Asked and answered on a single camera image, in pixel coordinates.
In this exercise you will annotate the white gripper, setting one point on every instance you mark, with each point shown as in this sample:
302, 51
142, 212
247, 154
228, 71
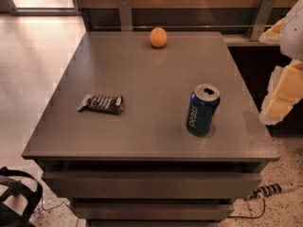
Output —
294, 32

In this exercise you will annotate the blue pepsi can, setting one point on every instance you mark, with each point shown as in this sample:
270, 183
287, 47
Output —
204, 101

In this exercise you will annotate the orange fruit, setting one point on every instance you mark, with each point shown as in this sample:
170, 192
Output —
158, 37

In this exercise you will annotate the white power strip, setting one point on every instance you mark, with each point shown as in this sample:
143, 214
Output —
269, 190

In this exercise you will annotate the grey drawer cabinet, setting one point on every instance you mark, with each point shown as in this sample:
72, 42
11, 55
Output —
142, 167

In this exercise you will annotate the dark snack bar wrapper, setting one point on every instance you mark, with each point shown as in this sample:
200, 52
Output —
102, 104

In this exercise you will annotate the right metal bracket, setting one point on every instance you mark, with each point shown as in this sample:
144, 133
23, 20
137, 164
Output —
262, 15

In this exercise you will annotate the metal bracket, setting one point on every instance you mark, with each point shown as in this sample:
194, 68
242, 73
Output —
125, 15
262, 15

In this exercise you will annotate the left metal bracket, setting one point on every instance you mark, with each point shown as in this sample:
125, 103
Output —
125, 15

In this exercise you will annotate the black bag with straps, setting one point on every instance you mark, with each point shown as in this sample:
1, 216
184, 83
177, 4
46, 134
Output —
20, 198

